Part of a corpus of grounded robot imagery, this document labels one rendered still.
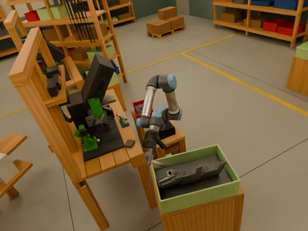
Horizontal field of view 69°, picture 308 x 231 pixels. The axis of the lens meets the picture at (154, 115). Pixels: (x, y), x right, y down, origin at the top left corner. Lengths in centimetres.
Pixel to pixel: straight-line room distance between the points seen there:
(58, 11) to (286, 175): 483
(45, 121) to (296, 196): 265
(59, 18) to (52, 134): 374
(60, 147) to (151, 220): 138
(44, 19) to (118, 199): 410
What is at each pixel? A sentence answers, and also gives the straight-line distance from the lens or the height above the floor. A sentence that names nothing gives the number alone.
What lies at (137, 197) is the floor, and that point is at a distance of 298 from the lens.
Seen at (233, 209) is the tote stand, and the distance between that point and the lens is 211.
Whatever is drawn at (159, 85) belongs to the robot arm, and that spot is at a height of 152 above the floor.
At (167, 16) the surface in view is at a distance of 879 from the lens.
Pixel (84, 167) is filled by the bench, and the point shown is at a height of 88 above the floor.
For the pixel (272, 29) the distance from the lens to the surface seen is 693.
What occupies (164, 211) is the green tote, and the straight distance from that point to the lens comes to 184.
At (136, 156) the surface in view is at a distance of 216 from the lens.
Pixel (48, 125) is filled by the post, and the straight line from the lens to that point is 183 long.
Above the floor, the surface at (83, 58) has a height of 78.
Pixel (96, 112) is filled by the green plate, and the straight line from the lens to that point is 251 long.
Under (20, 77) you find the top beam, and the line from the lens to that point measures 167.
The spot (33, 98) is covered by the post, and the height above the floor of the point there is 174.
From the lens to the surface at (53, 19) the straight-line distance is 542.
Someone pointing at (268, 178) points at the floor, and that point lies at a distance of 313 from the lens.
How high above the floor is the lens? 240
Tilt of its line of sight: 35 degrees down
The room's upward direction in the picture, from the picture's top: 12 degrees counter-clockwise
